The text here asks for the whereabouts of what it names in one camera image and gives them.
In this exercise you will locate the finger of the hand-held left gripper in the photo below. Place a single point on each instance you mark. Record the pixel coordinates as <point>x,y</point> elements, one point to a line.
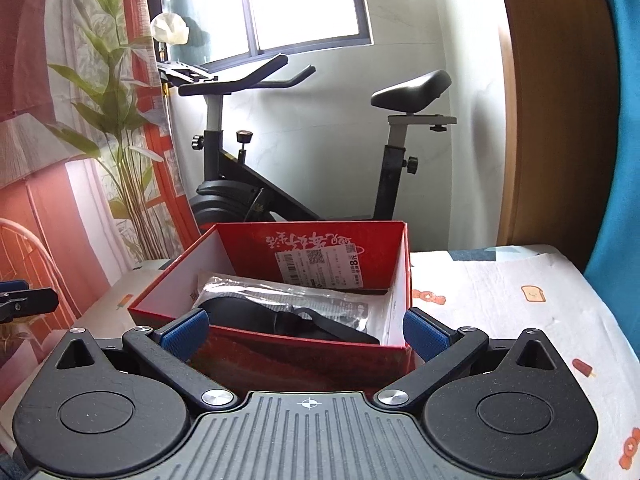
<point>12,286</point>
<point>30,304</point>

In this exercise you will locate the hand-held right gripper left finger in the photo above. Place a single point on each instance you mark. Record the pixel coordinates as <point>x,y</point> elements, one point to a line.
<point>185,331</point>

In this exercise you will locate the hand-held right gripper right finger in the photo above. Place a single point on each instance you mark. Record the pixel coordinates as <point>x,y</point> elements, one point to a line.
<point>430,334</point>

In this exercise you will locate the red cardboard box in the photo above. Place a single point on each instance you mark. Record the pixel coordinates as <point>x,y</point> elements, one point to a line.
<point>235,245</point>

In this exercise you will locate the clear plastic packet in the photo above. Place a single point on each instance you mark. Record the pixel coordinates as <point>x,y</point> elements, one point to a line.
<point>320,297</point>

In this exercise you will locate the printed bed sheet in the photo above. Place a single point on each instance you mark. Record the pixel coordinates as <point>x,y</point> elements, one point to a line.
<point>500,300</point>

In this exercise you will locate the black exercise bike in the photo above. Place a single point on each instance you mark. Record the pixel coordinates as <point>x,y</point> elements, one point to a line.
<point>215,160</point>

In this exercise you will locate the teal curtain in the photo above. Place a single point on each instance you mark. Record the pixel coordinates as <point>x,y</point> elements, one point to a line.
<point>620,160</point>

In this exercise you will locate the white crumpled plastic bag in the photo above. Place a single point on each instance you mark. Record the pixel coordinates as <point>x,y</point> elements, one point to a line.
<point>170,27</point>

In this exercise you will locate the dark framed window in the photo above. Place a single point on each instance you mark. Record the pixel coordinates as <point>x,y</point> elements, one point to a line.
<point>300,0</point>

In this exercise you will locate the printed wall cloth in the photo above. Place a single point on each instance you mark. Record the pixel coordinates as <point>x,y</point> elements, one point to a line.
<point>75,185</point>

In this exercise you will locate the wooden door frame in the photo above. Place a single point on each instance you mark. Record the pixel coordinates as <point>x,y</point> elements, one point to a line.
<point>550,110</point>

